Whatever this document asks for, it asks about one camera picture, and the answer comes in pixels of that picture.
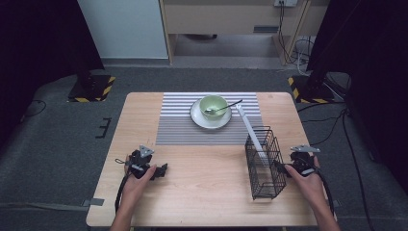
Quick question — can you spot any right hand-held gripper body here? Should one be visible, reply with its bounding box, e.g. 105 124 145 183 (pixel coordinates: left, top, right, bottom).
289 144 321 177

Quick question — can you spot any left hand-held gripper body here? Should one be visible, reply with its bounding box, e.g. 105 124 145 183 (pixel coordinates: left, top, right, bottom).
126 144 156 180

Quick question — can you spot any person's left hand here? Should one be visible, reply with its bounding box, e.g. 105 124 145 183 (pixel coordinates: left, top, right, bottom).
120 164 158 211

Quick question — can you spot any person's right hand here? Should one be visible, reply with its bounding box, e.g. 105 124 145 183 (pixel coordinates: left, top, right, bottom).
284 156 327 208

